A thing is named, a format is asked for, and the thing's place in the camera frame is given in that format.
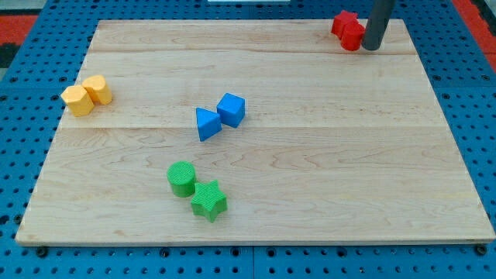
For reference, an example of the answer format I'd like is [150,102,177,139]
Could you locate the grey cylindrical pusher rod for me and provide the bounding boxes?
[361,0,396,51]

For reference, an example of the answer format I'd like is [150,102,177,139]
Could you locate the green cylinder block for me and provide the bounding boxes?
[167,161,196,198]

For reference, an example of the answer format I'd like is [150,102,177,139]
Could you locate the wooden board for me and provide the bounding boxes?
[15,19,495,247]

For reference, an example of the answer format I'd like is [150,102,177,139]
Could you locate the blue cube block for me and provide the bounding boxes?
[216,92,246,128]

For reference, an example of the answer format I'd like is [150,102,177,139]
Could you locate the yellow rounded block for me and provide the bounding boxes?
[81,75,112,105]

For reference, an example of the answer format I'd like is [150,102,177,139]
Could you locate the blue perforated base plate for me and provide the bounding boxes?
[1,0,495,278]

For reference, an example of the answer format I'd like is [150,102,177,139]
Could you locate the green star block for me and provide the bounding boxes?
[191,180,228,223]

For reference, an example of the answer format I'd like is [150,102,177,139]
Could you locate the red cylinder block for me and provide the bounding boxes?
[340,22,365,51]

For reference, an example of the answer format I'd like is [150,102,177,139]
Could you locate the blue triangle block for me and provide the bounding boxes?
[195,108,222,142]

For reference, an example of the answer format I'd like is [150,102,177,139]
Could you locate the red star block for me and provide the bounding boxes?
[330,10,358,39]

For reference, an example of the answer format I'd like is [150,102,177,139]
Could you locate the yellow hexagon block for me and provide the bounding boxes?
[61,85,95,117]

